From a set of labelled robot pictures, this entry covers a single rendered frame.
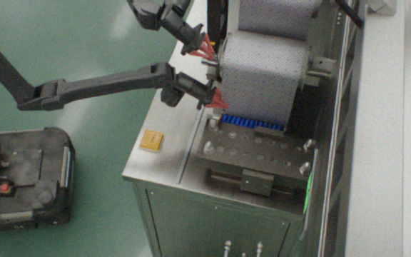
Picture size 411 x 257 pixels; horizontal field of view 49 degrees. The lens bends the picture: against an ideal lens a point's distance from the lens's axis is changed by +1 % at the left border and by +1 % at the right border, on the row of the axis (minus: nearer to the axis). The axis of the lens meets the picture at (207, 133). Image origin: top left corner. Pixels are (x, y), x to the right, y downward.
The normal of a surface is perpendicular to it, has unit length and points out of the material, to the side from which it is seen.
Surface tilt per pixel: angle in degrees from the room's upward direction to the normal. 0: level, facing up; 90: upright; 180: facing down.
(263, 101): 90
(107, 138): 0
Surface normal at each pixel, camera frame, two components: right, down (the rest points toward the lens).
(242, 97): -0.25, 0.80
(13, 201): 0.00, -0.58
